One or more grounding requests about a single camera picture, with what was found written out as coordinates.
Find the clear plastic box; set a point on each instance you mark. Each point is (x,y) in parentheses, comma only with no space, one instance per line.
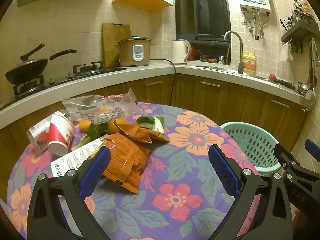
(37,135)

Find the bok choy piece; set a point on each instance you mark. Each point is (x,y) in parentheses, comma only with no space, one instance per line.
(151,123)

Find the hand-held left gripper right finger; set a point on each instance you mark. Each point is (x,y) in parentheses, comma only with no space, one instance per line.
(223,172)

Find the clear plastic bag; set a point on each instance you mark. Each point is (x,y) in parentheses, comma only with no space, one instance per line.
(100,105)

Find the red and white paper cup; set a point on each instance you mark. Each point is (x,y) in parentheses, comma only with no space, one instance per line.
(61,136)

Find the metal faucet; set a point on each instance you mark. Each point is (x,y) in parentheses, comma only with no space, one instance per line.
(240,47)

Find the wooden kitchen cabinets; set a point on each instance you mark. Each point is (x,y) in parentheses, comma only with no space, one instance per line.
(212,97)

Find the red tomato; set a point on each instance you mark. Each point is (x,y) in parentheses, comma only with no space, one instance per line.
(272,76)

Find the orange snack bag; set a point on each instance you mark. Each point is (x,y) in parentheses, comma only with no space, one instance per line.
(125,160)

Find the hanging white cloth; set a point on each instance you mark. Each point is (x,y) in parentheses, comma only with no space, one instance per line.
(285,52)

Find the red container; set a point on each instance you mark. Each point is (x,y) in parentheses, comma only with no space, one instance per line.
(193,53)

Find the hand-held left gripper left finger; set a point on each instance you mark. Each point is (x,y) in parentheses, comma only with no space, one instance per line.
(96,172)

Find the row of seasoning bottles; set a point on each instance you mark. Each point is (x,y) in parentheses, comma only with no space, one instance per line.
(301,8)

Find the wooden cutting board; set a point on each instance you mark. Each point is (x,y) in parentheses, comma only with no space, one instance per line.
(111,42)

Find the black wok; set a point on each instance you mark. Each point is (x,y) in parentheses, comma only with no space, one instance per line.
(27,70)

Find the metal sink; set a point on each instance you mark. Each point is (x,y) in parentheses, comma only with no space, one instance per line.
(215,67)

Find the white printed packet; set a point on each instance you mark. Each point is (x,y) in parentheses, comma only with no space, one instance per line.
(72,158)

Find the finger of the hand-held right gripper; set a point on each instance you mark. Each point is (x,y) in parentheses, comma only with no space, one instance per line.
(313,150)
(287,156)

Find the orange peel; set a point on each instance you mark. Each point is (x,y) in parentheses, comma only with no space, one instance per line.
(113,127)
(103,110)
(85,125)

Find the black gas stove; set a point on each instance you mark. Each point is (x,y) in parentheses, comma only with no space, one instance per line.
(62,79)

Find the floral tablecloth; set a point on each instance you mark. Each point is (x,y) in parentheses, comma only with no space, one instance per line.
(180,170)

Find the yellow detergent bottle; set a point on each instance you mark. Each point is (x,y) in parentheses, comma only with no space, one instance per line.
(249,63)

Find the dark wall shelf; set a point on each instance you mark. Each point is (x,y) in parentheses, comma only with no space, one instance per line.
(300,31)

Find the dark window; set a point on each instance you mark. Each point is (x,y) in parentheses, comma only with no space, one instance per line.
(202,10)

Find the white electric kettle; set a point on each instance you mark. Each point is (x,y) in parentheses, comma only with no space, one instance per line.
(178,51)

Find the hanging metal ladle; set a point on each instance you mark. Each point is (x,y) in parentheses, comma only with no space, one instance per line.
(308,80)

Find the green leafy vegetable scrap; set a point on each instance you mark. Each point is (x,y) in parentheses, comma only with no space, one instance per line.
(96,131)

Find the teal plastic basket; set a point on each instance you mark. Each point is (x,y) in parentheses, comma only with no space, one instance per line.
(252,142)

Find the beige rice cooker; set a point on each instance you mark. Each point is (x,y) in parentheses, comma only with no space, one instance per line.
(136,51)

